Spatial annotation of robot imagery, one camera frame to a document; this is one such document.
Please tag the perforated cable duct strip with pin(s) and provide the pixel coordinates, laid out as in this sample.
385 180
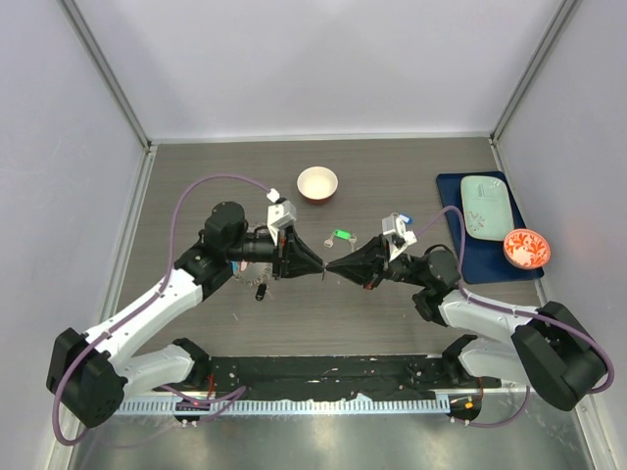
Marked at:
171 405

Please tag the green tag key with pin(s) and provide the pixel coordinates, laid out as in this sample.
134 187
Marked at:
339 234

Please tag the pale green rectangular plate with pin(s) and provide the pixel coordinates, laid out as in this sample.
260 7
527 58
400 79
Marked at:
486 207

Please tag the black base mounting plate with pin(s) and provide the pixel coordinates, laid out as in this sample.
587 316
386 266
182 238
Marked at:
332 378

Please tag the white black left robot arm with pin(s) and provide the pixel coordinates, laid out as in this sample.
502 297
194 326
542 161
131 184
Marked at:
93 372

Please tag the aluminium frame rail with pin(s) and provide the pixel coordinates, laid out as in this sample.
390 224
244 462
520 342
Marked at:
96 55

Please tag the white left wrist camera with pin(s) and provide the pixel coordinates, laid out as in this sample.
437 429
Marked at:
279 216

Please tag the black tag key on organizer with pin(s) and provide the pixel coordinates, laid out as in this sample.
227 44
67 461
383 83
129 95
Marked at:
262 292

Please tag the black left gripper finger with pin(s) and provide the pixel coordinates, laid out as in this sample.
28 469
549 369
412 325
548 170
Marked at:
304 270
300 254

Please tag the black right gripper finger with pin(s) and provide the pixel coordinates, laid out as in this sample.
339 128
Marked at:
367 254
362 275

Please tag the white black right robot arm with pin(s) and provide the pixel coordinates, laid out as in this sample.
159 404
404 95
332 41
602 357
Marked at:
544 348

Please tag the blue tag key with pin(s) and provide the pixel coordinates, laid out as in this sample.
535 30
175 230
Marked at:
406 219

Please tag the orange white patterned bowl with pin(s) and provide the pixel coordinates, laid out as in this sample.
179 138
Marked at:
526 249

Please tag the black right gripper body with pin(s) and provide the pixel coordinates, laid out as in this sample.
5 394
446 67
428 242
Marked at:
398 269

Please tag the red bowl white inside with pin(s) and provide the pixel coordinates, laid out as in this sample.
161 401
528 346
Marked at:
317 184

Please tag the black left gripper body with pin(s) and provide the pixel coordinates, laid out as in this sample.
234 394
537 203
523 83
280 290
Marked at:
279 256

